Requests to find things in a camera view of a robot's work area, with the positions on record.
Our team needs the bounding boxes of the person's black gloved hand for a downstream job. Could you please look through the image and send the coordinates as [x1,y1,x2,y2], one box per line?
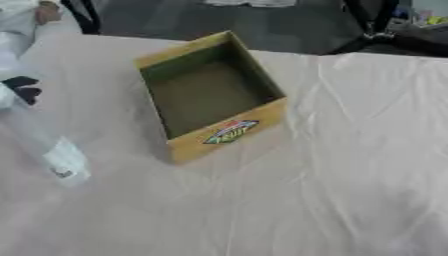
[0,75,44,106]

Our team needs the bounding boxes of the person's bare hand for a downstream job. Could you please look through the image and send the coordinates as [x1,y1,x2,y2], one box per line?
[33,1,63,26]

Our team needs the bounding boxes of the clear plastic bottle white label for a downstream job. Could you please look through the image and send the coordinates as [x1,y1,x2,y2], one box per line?
[0,98,95,189]

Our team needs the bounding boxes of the tan cardboard box green inside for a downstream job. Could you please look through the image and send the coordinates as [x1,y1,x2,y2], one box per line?
[133,30,289,165]

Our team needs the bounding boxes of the person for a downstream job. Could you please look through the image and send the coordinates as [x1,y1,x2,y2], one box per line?
[0,0,67,111]

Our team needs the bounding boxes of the black chair leg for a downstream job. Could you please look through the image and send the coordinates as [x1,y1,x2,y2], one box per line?
[59,0,104,36]

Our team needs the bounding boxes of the colourful clutter pile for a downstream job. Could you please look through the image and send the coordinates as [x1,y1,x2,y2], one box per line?
[390,6,448,30]

